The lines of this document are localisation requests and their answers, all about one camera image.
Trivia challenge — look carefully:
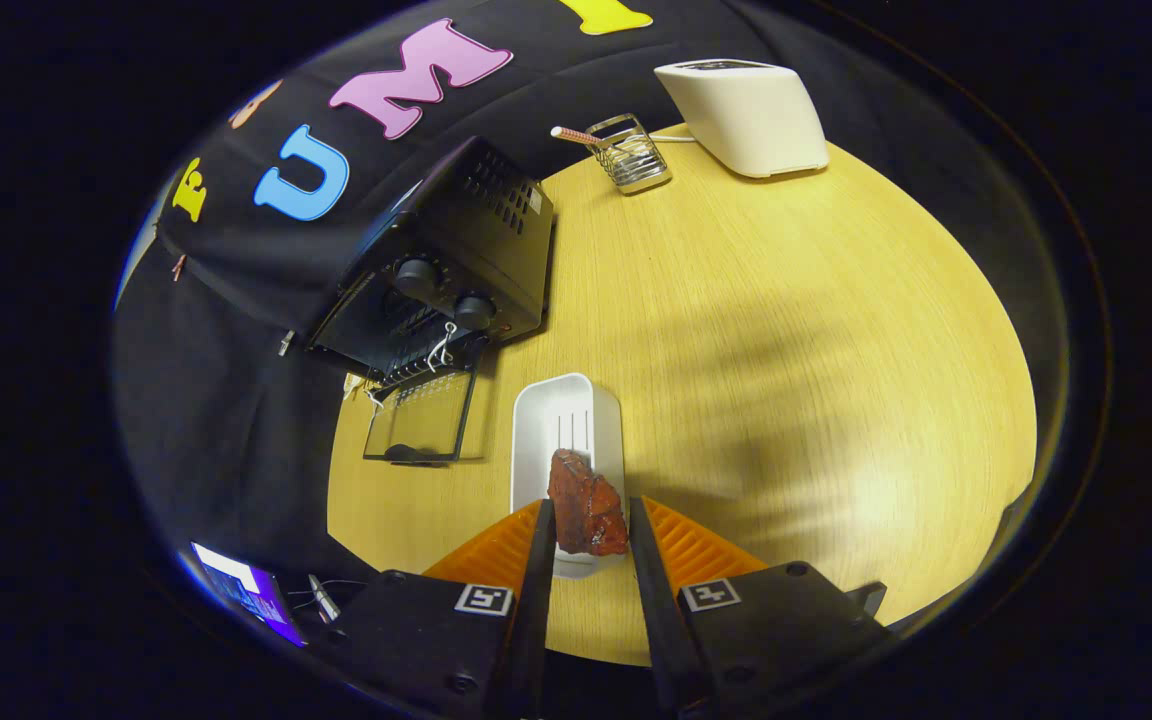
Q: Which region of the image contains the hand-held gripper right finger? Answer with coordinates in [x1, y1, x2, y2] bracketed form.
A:
[628, 495, 892, 720]

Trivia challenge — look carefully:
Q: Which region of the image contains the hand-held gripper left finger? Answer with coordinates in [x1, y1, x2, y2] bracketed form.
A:
[321, 497, 559, 720]

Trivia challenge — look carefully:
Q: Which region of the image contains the red brown steak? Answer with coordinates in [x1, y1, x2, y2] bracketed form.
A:
[547, 448, 630, 557]

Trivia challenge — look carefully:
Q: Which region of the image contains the black toaster oven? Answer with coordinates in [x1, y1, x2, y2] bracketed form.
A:
[306, 135, 557, 468]

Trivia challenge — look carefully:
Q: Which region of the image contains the white bread toaster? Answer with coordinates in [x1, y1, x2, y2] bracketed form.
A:
[654, 58, 830, 179]

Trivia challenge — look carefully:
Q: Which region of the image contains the white ribbed tray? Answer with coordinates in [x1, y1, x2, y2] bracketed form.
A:
[511, 372, 627, 581]

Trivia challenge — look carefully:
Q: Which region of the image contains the small white device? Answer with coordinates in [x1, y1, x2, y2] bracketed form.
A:
[308, 573, 342, 623]

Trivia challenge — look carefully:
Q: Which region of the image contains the laptop screen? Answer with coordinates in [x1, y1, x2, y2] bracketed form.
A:
[189, 541, 307, 648]

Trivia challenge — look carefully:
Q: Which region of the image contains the metal wire basket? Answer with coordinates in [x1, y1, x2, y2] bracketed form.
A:
[586, 113, 674, 194]

